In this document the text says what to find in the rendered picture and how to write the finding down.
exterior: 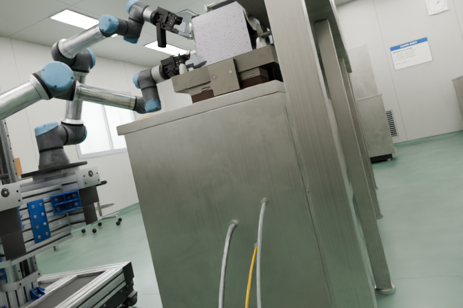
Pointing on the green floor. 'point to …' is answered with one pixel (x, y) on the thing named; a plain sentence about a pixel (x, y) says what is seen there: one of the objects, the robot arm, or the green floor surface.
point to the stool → (104, 208)
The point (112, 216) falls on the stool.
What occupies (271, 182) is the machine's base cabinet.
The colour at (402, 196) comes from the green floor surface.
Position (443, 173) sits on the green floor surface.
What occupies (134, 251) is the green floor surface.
